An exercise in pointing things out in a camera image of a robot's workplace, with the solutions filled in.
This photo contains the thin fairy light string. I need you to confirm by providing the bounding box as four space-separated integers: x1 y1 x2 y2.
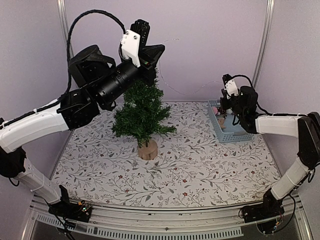
153 37 223 97

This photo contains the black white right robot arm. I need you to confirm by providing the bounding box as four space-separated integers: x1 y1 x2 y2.
220 81 320 218

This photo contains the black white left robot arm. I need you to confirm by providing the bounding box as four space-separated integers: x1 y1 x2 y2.
0 44 165 217

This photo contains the small green christmas tree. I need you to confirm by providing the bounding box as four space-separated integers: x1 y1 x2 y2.
111 78 177 148

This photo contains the wooden tree stump base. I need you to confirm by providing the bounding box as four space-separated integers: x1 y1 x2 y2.
137 139 158 161

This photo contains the pink pompom ornament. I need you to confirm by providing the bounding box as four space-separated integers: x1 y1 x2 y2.
212 106 219 115

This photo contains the beige wooden ornament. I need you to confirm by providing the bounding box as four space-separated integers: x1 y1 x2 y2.
217 117 226 129

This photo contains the light blue plastic basket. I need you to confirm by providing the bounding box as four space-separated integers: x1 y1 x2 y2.
207 100 253 143

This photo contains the floral patterned table mat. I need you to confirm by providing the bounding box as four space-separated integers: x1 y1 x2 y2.
52 102 280 208

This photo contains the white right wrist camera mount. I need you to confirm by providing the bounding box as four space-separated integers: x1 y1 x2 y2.
222 74 239 99

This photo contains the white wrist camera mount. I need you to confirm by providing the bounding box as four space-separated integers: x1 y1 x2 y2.
119 29 141 68
222 74 239 99

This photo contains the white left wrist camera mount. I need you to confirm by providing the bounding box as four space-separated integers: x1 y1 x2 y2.
119 29 141 68

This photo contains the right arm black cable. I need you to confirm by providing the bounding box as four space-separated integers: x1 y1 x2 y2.
231 73 308 117

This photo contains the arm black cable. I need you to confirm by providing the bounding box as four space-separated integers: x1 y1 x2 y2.
231 73 308 117
32 9 126 113

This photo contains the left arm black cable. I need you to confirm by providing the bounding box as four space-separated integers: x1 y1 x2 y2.
32 9 126 113

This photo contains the left aluminium corner post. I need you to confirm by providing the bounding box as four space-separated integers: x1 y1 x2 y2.
56 0 69 47

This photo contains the aluminium corner post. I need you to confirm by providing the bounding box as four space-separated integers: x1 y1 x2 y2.
252 0 275 88
56 0 69 47

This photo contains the right aluminium corner post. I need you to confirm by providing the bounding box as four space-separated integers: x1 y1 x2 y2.
252 0 275 88

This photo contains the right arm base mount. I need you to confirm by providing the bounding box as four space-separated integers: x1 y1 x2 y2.
238 188 297 235

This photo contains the front aluminium rail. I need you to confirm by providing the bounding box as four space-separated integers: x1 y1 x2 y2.
21 194 316 240

